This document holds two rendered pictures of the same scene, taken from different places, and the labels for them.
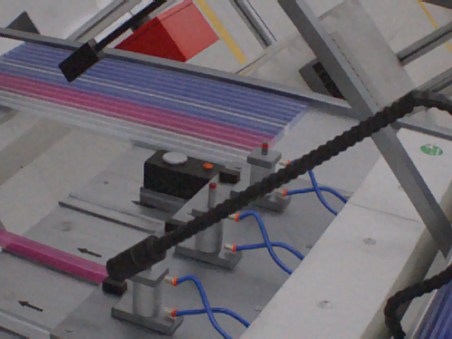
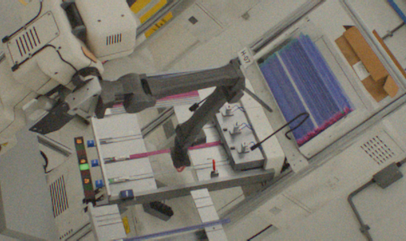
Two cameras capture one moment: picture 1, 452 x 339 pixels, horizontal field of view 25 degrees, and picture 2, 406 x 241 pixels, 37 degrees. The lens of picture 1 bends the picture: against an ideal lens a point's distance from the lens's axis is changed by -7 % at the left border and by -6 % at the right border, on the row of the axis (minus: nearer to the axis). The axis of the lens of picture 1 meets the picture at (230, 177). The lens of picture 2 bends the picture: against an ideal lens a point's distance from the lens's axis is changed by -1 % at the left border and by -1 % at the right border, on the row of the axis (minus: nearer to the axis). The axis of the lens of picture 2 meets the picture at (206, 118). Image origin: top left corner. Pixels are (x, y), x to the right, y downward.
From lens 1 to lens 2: 2.09 m
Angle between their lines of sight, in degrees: 39
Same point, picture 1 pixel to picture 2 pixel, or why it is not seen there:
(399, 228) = (258, 110)
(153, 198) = not seen: hidden behind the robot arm
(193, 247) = (234, 132)
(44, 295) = (208, 154)
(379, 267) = (264, 121)
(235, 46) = not seen: outside the picture
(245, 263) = (242, 130)
